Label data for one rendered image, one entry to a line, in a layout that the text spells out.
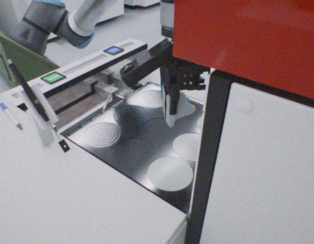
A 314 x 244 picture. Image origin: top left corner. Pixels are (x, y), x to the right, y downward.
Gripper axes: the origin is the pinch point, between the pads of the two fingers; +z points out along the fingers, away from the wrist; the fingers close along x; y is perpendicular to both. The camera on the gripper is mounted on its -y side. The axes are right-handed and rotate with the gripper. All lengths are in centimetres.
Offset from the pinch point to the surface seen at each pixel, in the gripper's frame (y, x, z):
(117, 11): 28, 416, 49
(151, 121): -0.8, 13.6, 8.2
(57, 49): -32, 94, 10
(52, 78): -27.2, 32.6, 0.5
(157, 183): -4.1, -8.1, 10.0
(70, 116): -23.4, 24.0, 9.7
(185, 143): 5.6, 2.6, 8.8
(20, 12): -102, 336, 30
